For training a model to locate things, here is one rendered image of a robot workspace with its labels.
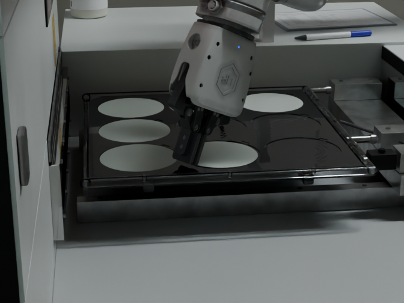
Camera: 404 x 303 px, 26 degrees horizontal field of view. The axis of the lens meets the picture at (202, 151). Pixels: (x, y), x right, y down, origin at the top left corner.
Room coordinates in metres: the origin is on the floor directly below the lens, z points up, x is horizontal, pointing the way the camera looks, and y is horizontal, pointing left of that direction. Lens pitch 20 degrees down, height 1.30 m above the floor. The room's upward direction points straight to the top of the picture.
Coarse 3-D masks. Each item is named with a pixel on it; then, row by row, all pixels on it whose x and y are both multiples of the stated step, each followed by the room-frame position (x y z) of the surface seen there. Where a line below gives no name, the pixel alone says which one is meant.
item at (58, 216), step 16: (64, 80) 1.27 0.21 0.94; (64, 96) 1.19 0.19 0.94; (64, 112) 1.13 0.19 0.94; (64, 128) 1.10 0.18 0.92; (64, 144) 1.18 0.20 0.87; (48, 160) 0.94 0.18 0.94; (64, 160) 1.12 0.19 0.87; (64, 176) 1.06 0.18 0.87; (64, 192) 1.01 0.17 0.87; (64, 208) 0.98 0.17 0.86; (64, 224) 0.95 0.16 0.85
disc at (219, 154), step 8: (208, 144) 1.10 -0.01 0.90; (216, 144) 1.11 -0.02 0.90; (224, 144) 1.11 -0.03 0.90; (232, 144) 1.11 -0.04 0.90; (240, 144) 1.11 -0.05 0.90; (208, 152) 1.07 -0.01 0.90; (216, 152) 1.07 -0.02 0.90; (224, 152) 1.07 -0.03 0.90; (232, 152) 1.07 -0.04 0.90; (240, 152) 1.08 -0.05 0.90; (248, 152) 1.08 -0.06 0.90; (256, 152) 1.08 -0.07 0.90; (200, 160) 1.04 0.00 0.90; (208, 160) 1.04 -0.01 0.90; (216, 160) 1.04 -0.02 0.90; (224, 160) 1.04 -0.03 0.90; (232, 160) 1.05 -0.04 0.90; (240, 160) 1.05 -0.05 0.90; (248, 160) 1.05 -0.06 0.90
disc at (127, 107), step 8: (104, 104) 1.29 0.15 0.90; (112, 104) 1.29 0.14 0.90; (120, 104) 1.29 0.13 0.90; (128, 104) 1.29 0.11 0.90; (136, 104) 1.29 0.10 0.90; (144, 104) 1.29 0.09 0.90; (152, 104) 1.29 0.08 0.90; (160, 104) 1.29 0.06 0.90; (104, 112) 1.25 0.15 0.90; (112, 112) 1.25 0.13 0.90; (120, 112) 1.25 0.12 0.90; (128, 112) 1.25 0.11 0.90; (136, 112) 1.25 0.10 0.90; (144, 112) 1.25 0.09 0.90; (152, 112) 1.25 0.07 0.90
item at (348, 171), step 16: (128, 176) 0.98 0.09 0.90; (160, 176) 0.99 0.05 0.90; (176, 176) 0.99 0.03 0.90; (192, 176) 0.99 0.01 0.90; (208, 176) 0.99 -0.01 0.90; (224, 176) 0.99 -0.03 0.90; (240, 176) 0.99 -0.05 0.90; (256, 176) 1.00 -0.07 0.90; (272, 176) 1.00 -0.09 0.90; (288, 176) 1.00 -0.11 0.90; (304, 176) 1.00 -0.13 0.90; (320, 176) 1.01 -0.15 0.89; (336, 176) 1.01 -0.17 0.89; (352, 176) 1.01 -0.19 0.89
